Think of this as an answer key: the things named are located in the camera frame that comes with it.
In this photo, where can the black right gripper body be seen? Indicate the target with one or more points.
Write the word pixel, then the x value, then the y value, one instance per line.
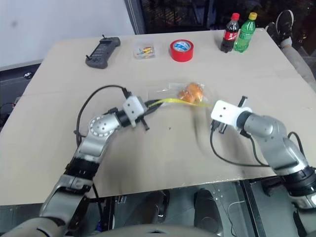
pixel 223 128

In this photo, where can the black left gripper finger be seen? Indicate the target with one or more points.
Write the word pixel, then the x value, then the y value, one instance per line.
pixel 154 102
pixel 154 109

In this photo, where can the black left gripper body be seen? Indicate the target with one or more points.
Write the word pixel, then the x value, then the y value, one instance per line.
pixel 146 109

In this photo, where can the clear bag with yellow zip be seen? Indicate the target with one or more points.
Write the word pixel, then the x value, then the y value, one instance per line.
pixel 170 93

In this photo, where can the glossy brown round bun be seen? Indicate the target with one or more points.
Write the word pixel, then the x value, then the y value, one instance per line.
pixel 195 89

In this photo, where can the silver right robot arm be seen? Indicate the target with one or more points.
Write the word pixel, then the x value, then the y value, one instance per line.
pixel 276 140

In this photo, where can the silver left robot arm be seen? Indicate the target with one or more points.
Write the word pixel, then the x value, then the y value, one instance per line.
pixel 96 138

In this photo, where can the clear plastic parts box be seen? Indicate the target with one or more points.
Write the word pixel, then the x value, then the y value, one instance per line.
pixel 144 50

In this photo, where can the red tape roll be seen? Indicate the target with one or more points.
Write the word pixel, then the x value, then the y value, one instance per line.
pixel 181 56

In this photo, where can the dark grey handheld controller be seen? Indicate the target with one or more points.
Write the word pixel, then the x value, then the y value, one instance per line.
pixel 102 55

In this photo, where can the dark rounded shape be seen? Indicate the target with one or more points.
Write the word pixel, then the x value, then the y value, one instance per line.
pixel 207 209
pixel 158 205

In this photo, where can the black metal rack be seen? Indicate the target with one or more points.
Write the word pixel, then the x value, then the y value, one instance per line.
pixel 177 14

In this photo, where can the cola bottle with red cap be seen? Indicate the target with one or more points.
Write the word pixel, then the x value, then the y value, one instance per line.
pixel 229 37

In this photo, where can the green bottle with yellow cap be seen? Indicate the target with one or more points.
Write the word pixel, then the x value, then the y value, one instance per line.
pixel 244 38

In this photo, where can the grey trouser leg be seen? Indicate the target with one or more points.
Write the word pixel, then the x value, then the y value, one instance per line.
pixel 300 61

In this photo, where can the black and white shoe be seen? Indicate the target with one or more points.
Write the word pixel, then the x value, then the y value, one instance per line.
pixel 284 24

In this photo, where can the grey robot torso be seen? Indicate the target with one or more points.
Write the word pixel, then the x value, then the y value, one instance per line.
pixel 155 230

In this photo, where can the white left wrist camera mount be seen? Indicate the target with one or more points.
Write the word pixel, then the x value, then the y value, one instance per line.
pixel 133 106

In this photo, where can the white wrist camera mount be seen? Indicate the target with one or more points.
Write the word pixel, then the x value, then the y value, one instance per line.
pixel 227 112
pixel 133 106

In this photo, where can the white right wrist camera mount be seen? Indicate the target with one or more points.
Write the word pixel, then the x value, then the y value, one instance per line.
pixel 227 112

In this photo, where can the black table frame leg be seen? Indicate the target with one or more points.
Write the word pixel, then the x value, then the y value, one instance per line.
pixel 251 209

